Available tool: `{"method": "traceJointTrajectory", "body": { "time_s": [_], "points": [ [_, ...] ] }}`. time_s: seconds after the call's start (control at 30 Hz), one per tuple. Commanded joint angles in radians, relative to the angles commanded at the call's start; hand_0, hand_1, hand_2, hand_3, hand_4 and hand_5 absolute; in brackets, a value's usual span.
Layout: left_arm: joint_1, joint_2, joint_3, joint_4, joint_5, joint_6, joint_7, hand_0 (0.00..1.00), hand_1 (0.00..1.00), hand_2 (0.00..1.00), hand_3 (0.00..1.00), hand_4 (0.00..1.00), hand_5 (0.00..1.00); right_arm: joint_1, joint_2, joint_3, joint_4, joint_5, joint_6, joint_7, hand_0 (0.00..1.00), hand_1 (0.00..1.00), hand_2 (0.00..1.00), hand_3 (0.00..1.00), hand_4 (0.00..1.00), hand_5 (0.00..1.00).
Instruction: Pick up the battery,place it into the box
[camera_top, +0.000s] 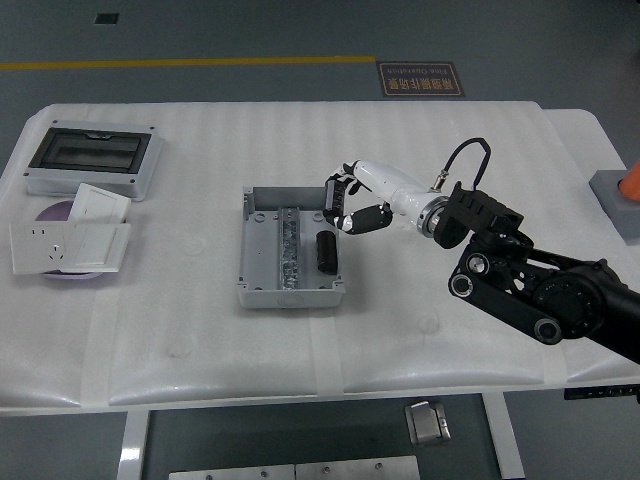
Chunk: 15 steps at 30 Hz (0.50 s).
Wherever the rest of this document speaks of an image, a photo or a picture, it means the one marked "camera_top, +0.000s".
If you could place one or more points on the silver metal floor hatch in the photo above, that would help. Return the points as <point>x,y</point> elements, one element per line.
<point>427,422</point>

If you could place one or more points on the purple round plate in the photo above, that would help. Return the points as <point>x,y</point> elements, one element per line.
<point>54,212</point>

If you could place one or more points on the metal mounting rail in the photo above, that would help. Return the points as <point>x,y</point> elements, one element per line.
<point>291,250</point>

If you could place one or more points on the white foam mat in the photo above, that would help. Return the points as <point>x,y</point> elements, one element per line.
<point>200,150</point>

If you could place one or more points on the black table control panel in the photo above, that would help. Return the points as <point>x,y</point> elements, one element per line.
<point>600,392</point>

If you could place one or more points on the white wall socket panel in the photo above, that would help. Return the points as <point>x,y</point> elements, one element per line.
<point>30,245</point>

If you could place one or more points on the white tape strip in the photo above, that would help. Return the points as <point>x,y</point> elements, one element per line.
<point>554,372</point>
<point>97,350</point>
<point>327,357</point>

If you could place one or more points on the white switch panel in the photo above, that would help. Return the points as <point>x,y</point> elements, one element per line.
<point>100,202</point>
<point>100,246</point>

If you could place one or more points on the grey metal floor plate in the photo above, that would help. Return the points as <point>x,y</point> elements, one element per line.
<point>230,473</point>
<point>357,470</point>

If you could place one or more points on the brown floor sign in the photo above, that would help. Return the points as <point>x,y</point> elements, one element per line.
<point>420,80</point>

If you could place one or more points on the black cylindrical battery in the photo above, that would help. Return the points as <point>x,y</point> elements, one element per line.
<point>326,252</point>

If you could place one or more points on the white table leg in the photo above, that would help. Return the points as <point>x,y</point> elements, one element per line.
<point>132,445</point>
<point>505,440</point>

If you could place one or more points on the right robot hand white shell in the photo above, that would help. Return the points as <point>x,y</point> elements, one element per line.
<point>395,187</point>

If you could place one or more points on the grey block base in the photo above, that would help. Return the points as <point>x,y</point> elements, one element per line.
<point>607,202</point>

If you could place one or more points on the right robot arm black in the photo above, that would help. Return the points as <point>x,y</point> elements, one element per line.
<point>575,300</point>

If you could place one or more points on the grey open junction box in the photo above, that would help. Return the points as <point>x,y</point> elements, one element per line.
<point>260,260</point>

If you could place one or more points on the dark floor socket cover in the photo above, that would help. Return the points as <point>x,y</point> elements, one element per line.
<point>106,19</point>

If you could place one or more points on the grey distribution box dark cover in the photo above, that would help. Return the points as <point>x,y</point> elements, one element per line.
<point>85,150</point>

